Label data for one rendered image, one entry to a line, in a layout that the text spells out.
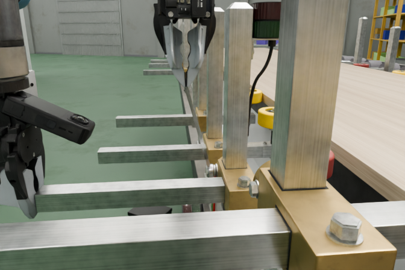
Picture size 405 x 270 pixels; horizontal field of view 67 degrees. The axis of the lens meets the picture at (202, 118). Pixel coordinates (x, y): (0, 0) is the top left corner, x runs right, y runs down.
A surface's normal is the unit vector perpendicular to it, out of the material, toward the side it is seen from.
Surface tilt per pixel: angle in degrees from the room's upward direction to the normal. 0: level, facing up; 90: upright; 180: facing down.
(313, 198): 0
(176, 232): 0
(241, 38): 90
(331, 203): 0
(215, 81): 90
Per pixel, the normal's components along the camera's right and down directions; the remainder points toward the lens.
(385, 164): 0.00, -0.96
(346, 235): -0.13, 0.27
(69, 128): 0.10, 0.24
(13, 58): 0.90, 0.11
